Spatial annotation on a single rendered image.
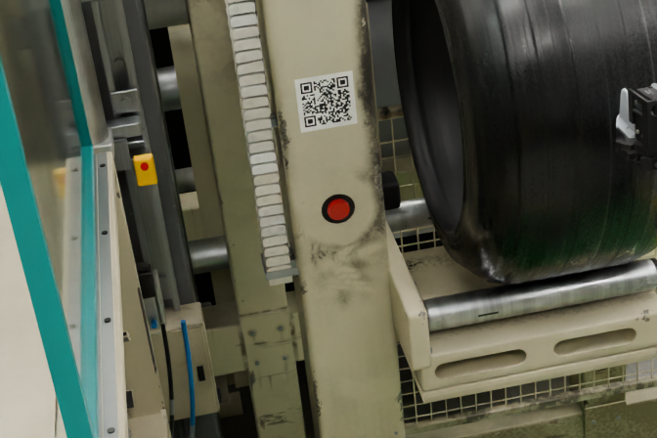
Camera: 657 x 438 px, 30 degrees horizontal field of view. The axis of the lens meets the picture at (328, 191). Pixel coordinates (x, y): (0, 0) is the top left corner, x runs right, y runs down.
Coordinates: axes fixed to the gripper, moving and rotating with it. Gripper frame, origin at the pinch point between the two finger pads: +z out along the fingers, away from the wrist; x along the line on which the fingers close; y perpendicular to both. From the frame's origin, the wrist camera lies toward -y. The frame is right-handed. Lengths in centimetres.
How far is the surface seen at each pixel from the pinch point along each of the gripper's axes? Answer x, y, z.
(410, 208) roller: 19, -25, 45
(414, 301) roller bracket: 25.1, -25.7, 14.9
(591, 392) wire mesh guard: -18, -82, 72
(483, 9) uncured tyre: 14.3, 14.1, 8.0
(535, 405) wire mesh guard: -7, -83, 71
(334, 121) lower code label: 31.9, -0.7, 20.4
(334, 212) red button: 33.3, -13.8, 21.6
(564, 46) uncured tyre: 6.2, 9.4, 3.5
